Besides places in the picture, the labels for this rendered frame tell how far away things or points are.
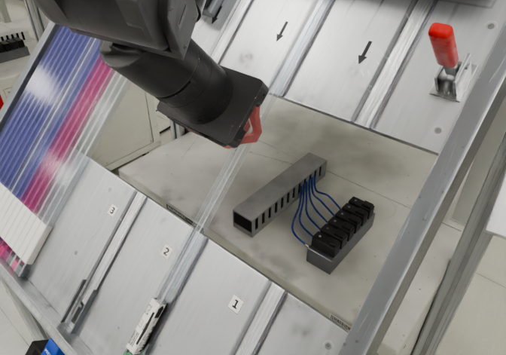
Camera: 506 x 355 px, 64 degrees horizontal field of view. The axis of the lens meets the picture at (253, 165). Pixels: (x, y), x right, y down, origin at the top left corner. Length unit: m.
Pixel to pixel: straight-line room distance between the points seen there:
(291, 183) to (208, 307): 0.44
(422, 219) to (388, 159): 0.67
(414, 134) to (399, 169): 0.61
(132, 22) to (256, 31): 0.31
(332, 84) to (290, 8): 0.12
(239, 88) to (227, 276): 0.20
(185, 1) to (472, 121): 0.26
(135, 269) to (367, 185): 0.58
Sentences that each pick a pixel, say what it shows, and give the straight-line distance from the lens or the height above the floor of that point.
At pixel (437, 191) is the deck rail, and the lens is 0.38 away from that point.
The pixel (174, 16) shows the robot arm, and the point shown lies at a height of 1.12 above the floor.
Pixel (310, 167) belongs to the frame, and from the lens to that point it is 0.89.
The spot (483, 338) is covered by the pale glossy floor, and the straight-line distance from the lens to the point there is 1.56.
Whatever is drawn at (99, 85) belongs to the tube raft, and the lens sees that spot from 0.65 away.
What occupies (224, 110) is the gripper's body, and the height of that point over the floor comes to 1.01.
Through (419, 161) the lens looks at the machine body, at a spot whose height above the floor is 0.62.
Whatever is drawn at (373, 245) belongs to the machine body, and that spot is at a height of 0.62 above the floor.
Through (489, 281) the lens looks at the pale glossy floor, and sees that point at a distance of 1.73.
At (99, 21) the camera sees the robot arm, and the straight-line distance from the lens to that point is 0.25.
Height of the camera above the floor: 1.18
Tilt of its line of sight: 35 degrees down
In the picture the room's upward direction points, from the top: straight up
